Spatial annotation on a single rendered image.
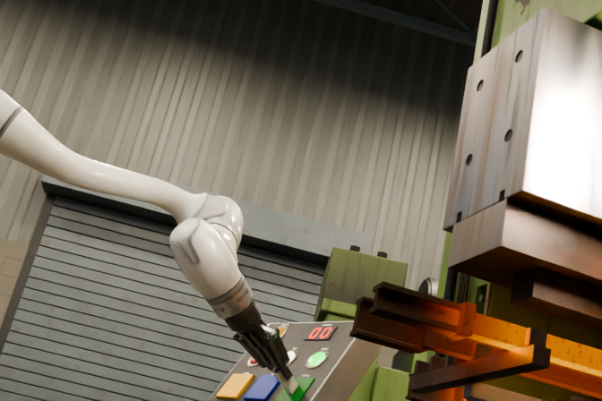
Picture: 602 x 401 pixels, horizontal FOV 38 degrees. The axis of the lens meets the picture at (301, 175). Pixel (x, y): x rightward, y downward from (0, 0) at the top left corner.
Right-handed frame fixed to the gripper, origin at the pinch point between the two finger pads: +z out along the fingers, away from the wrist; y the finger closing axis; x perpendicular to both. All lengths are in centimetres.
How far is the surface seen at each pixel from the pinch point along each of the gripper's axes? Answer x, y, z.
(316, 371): 5.9, 2.6, 3.8
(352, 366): 11.6, 7.0, 7.6
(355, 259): 313, -310, 195
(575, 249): 30, 60, -6
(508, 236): 21, 54, -16
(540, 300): 20, 55, -2
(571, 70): 54, 61, -31
